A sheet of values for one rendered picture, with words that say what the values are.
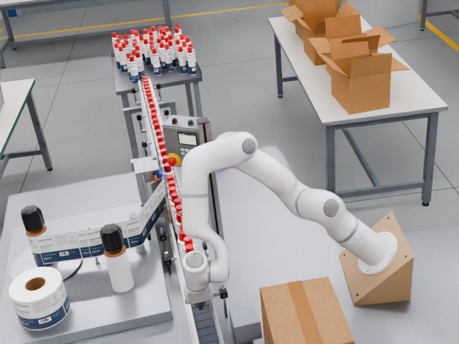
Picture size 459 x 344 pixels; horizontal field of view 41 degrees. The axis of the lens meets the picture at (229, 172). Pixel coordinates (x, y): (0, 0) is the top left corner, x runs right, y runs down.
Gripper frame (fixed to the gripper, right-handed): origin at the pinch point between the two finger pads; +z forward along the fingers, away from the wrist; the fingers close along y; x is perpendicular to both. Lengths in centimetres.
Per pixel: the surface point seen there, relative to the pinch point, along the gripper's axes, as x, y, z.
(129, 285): -20.9, 25.4, 11.3
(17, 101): -246, 92, 104
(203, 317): 2.4, -0.4, 5.8
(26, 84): -276, 88, 115
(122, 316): -7.0, 29.5, 9.2
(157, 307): -7.6, 15.9, 9.4
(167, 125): -61, -1, -34
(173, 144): -56, -3, -28
